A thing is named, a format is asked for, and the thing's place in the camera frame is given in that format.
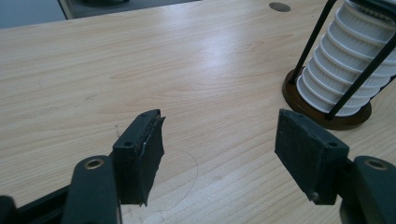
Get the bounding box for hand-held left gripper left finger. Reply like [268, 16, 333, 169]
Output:
[111, 108, 166, 207]

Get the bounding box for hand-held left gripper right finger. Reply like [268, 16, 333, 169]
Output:
[274, 108, 350, 206]

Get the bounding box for black rod cup holder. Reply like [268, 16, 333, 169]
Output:
[281, 0, 396, 131]

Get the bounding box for stack of white paper cups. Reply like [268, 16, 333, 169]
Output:
[296, 0, 396, 118]

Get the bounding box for grey round table grommet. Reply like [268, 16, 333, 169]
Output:
[268, 2, 291, 13]

